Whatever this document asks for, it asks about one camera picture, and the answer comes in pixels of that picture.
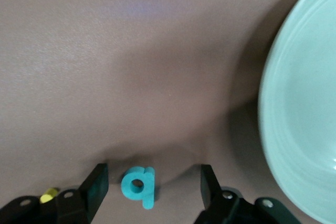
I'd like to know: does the light green plate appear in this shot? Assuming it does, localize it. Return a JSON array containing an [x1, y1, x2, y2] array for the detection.
[[258, 0, 336, 224]]

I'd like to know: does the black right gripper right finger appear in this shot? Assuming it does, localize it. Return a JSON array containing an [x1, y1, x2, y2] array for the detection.
[[193, 164, 300, 224]]

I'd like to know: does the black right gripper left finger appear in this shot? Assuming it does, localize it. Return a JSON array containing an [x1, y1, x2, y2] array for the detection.
[[0, 163, 109, 224]]

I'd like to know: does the teal foam letter q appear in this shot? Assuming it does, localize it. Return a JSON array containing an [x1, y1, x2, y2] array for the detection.
[[120, 166, 156, 210]]

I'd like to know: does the yellow foam letter u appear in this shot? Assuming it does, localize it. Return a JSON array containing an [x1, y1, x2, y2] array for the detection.
[[39, 187, 59, 204]]

